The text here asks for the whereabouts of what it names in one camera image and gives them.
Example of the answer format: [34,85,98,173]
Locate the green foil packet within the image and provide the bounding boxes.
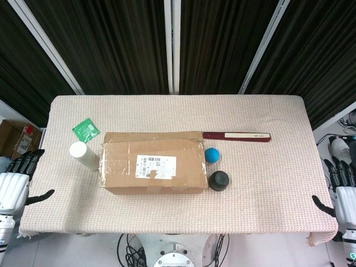
[72,117,100,142]

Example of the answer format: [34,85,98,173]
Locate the pink woven tablecloth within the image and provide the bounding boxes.
[17,94,339,248]

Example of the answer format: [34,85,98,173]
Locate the white partition frame post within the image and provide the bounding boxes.
[164,0,181,95]
[239,0,291,95]
[7,0,84,95]

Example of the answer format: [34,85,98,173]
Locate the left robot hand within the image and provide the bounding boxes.
[0,149,56,215]

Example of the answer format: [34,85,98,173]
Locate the brown cardboard box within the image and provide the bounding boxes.
[98,131,209,195]

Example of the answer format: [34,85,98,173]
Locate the white silver robot base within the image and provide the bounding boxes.
[119,233,231,267]

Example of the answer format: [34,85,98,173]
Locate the tangled floor cables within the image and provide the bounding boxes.
[317,116,356,145]

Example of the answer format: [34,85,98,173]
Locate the blue ball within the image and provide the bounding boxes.
[204,147,222,164]

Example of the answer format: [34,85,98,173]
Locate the black pleated partition panel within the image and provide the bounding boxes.
[0,0,81,127]
[24,0,170,95]
[244,0,356,131]
[179,0,279,95]

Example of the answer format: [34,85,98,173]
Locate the black coiled cable bundle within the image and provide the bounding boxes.
[116,233,148,267]

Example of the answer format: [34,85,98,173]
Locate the black hanging cable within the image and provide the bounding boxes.
[215,233,230,253]

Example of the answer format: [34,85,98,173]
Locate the cardboard box on floor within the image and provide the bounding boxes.
[0,119,44,161]

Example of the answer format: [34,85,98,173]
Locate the long dark red box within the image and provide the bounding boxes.
[202,131,272,143]

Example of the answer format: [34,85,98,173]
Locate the black faceted cup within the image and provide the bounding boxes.
[209,170,231,192]

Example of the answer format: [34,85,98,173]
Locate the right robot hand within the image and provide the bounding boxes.
[311,155,356,225]

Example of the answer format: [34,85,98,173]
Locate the white plastic bottle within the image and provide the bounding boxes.
[69,141,100,171]

